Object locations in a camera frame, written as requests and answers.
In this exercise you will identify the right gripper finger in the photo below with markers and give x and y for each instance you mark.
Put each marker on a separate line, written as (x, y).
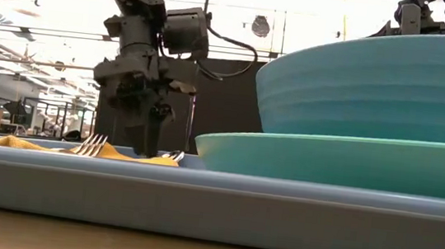
(386, 30)

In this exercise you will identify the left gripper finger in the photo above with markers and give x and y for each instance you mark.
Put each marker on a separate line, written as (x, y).
(132, 137)
(149, 141)

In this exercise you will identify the blue plastic bowl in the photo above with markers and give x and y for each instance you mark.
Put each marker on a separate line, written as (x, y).
(375, 86)

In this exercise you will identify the blue plastic tray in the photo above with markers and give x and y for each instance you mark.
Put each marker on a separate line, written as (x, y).
(197, 205)

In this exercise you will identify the green plastic plate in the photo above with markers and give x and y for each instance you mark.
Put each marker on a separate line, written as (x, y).
(326, 160)

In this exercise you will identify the black fabric partition screen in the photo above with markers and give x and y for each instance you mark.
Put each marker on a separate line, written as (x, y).
(224, 108)

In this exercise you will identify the overhead horizontal metal bar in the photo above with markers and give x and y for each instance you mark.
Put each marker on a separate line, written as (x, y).
(50, 32)

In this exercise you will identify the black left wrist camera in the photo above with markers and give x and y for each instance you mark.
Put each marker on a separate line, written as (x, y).
(186, 31)

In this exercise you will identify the distant black frame workstation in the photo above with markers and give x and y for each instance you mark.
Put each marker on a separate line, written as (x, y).
(57, 119)

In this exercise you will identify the black ceiling-mounted camera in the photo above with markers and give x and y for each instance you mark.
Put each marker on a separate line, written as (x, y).
(260, 26)

